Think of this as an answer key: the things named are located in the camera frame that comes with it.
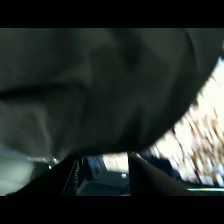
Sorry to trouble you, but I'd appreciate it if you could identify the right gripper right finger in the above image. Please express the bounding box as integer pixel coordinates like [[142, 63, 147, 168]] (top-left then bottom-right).
[[127, 151, 198, 197]]

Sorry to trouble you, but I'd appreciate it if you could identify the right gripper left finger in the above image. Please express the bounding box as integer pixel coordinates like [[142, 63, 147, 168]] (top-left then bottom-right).
[[7, 153, 82, 197]]

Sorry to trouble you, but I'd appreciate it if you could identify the dark grey garment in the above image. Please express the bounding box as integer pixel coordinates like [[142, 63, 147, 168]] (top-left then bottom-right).
[[0, 27, 224, 160]]

